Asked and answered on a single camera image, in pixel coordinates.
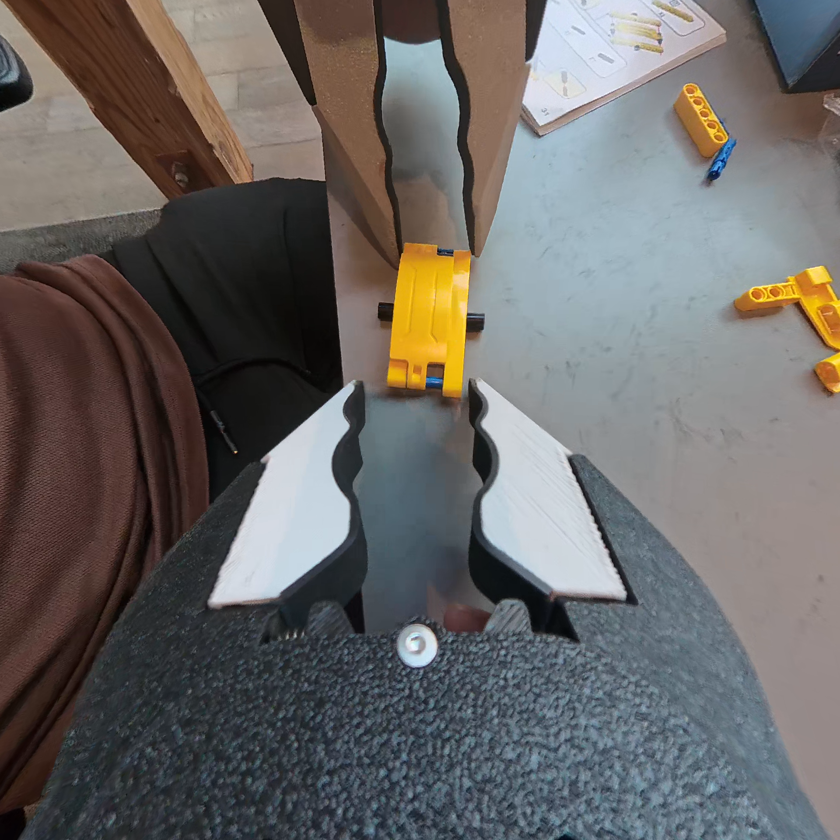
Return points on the short yellow beam blue pin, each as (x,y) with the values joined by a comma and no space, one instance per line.
(700,118)

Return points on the wooden table leg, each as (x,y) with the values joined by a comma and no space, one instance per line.
(118,79)

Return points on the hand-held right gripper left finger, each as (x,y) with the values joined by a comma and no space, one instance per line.
(289,525)

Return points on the long yellow nine-hole beam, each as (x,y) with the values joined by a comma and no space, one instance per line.
(383,313)

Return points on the person's right hand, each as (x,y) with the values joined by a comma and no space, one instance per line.
(466,620)

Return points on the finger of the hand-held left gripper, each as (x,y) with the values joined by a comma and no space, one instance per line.
(348,118)
(492,92)

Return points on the open white instruction manual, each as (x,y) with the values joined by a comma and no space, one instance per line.
(617,53)

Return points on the blue kit box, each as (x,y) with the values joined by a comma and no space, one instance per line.
(801,40)

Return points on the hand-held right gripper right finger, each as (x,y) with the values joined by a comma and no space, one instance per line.
(545,512)

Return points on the yellow curved panel blue pins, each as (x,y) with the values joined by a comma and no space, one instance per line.
(429,315)

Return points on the yellow L-shaped piece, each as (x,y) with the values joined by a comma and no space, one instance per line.
(820,309)

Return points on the yellow beam black pin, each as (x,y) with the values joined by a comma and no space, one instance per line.
(463,341)

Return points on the grey desk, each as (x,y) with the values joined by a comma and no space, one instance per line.
(630,394)

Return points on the short yellow three-hole beam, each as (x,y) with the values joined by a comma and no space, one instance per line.
(765,298)

